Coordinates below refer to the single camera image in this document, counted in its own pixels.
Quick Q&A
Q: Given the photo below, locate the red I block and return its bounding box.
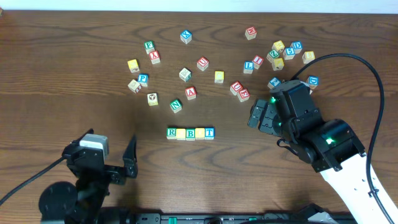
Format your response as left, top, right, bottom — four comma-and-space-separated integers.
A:
252, 55, 264, 70

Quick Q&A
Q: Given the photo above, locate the green B block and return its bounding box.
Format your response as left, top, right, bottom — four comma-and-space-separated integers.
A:
185, 128, 196, 141

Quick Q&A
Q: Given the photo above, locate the blue d block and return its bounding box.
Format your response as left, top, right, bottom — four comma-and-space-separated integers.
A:
290, 41, 303, 54
307, 76, 319, 90

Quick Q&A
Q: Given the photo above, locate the green N block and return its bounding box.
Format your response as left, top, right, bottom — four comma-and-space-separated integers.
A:
170, 99, 182, 113

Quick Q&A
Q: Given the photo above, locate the red E block top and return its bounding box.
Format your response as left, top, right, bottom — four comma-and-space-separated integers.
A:
245, 27, 257, 40

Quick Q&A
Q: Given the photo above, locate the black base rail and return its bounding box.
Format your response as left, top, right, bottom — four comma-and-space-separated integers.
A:
97, 204, 356, 224

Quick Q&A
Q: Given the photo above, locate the yellow 8 block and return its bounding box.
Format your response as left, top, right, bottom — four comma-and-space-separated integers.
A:
302, 51, 315, 64

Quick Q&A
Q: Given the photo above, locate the blue D block lower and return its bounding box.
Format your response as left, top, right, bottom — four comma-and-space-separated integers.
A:
307, 76, 319, 90

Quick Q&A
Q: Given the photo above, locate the yellow block under Z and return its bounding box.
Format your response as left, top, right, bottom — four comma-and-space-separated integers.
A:
272, 58, 284, 71

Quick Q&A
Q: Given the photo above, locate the green F block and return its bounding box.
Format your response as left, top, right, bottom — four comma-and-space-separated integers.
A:
144, 40, 155, 54

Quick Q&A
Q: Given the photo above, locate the blue 5 block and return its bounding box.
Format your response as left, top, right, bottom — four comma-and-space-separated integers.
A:
283, 47, 295, 60

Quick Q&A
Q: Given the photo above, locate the blue X block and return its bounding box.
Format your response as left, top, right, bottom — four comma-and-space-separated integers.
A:
180, 30, 192, 44

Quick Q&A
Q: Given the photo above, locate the white picture block teal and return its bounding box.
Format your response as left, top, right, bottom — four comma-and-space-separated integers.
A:
179, 67, 192, 82

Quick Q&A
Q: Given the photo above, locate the blue D block upper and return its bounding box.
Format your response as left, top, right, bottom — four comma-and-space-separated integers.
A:
290, 41, 303, 54

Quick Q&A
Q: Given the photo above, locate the blue P block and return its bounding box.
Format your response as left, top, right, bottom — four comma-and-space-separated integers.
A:
137, 73, 149, 87

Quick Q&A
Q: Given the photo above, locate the yellow block top right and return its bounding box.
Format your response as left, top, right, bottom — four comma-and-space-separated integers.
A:
272, 40, 285, 53

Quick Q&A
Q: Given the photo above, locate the red A block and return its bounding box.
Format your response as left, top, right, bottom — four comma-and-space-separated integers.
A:
185, 86, 197, 100

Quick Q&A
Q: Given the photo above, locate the white 6 block red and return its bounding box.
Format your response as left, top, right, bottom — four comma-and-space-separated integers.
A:
127, 80, 142, 93

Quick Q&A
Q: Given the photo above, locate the red U block lower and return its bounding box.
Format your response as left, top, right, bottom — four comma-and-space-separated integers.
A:
230, 81, 243, 96

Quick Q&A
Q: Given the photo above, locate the green R block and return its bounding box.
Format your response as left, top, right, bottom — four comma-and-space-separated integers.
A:
166, 128, 177, 139

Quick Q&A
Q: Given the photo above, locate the soccer ball block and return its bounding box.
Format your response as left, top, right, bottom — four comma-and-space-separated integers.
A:
147, 93, 159, 106

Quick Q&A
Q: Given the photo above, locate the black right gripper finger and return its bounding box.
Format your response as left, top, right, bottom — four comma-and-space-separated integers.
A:
251, 99, 268, 117
248, 115, 259, 128

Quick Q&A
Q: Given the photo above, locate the red u block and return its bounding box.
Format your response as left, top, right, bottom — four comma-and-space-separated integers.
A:
230, 81, 243, 96
197, 57, 209, 71

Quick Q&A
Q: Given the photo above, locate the red U block upper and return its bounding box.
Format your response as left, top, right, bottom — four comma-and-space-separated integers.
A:
197, 57, 209, 71

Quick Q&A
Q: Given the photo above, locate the yellow block left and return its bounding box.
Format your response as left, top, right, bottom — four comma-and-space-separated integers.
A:
127, 59, 140, 73

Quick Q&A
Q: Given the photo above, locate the green Z block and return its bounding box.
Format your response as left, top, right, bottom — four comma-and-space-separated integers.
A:
266, 49, 280, 63

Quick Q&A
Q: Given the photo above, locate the blue L block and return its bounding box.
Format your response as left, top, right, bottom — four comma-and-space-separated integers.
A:
243, 61, 254, 74

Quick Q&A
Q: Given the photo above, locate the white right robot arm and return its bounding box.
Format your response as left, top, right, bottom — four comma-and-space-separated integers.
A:
248, 98, 397, 223

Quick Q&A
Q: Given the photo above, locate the blue 2 block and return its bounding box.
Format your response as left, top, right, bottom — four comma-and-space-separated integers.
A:
267, 77, 282, 89

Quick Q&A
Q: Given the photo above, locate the blue T block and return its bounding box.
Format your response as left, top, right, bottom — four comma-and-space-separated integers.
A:
205, 127, 215, 139

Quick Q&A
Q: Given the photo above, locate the red Y block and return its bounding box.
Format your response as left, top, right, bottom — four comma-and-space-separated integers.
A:
149, 50, 160, 64

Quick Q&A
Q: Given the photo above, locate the yellow O block placed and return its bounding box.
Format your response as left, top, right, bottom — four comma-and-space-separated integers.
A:
176, 128, 186, 141

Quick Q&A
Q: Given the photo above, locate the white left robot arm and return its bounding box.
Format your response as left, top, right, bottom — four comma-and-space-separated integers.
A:
39, 129, 138, 223

